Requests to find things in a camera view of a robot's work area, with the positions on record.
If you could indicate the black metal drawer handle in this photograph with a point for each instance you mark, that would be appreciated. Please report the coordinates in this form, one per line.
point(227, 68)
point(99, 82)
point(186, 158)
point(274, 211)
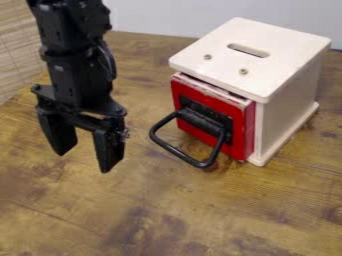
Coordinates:
point(205, 125)

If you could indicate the red drawer front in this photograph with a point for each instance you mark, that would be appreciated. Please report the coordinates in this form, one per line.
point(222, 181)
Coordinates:
point(223, 107)

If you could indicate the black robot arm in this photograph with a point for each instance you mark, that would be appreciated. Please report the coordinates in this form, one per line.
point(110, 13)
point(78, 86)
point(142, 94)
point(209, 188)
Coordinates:
point(71, 24)

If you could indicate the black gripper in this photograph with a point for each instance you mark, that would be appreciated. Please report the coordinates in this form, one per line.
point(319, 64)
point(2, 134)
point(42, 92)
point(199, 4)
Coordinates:
point(76, 101)

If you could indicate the white wooden drawer box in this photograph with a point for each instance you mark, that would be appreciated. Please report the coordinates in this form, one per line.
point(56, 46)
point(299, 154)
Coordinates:
point(267, 64)

